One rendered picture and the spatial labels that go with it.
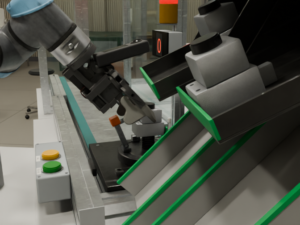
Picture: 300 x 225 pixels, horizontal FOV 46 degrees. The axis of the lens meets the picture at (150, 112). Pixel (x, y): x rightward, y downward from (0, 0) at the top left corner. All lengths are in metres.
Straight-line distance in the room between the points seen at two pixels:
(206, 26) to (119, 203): 0.35
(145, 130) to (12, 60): 0.30
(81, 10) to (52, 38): 1.11
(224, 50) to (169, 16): 0.63
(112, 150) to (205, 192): 0.44
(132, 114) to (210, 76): 0.43
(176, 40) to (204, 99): 0.60
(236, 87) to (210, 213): 0.19
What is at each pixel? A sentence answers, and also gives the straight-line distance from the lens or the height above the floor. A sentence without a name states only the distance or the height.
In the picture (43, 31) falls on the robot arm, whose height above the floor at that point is 1.26.
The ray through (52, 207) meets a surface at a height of 0.86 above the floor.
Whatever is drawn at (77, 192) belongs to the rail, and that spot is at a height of 0.96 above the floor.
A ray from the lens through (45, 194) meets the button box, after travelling 0.80.
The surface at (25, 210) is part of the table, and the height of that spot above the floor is 0.86.
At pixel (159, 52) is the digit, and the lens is 0.97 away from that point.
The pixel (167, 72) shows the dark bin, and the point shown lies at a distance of 0.53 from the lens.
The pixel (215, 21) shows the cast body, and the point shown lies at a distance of 0.48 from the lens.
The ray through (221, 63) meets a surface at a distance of 0.33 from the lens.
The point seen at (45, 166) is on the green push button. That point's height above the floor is 0.97.
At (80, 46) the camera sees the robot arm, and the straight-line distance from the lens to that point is 0.70.
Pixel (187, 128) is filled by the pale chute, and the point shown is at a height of 1.11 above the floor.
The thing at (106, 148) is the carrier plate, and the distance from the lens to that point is 0.87.
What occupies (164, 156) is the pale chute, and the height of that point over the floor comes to 1.06.
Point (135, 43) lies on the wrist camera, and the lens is 0.73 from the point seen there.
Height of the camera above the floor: 1.29
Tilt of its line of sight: 16 degrees down
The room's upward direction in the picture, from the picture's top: straight up
